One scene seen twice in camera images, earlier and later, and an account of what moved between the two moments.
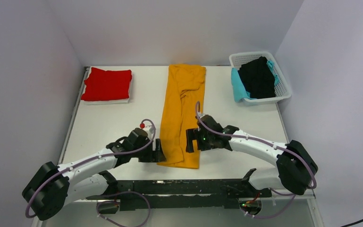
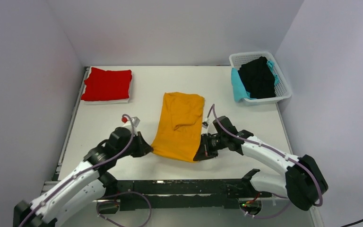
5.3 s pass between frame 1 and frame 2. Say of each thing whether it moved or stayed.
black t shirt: stayed
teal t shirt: stayed
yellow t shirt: moved
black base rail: stayed
